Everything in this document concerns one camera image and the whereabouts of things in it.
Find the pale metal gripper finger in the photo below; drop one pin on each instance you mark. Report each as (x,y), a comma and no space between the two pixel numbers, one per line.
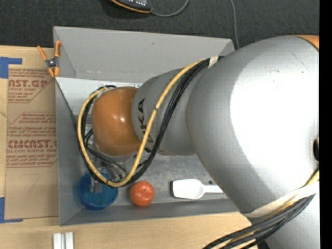
(98,187)
(92,184)

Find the blue plastic cup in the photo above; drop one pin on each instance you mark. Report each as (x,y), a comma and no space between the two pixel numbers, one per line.
(96,200)

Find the orange toy fruit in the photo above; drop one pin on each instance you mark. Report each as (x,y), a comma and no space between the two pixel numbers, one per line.
(142,194)

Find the brown cardboard board, red print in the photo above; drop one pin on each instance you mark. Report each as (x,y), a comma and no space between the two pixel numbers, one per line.
(31,191)

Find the white plastic scoop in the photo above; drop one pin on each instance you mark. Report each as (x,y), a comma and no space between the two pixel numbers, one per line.
(188,188)

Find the grey metal bin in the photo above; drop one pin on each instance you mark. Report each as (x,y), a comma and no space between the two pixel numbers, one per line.
(114,53)

